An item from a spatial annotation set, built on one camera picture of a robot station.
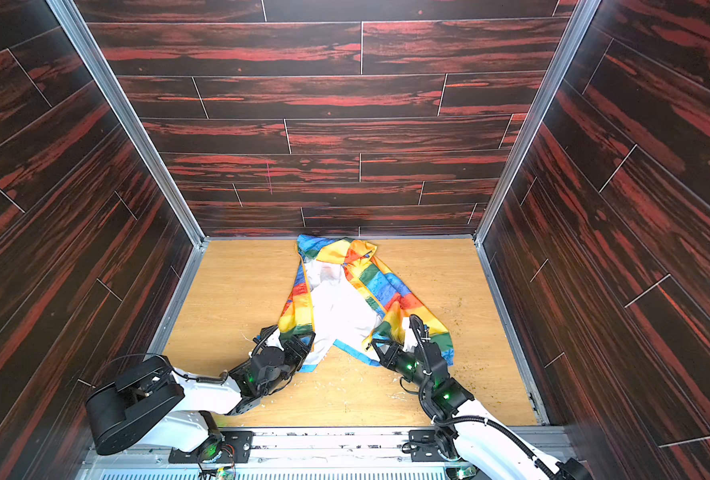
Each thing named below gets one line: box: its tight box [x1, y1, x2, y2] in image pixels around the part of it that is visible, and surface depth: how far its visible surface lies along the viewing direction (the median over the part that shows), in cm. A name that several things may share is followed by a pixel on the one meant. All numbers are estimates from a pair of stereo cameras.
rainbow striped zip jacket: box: [278, 236, 454, 372], surface depth 101 cm
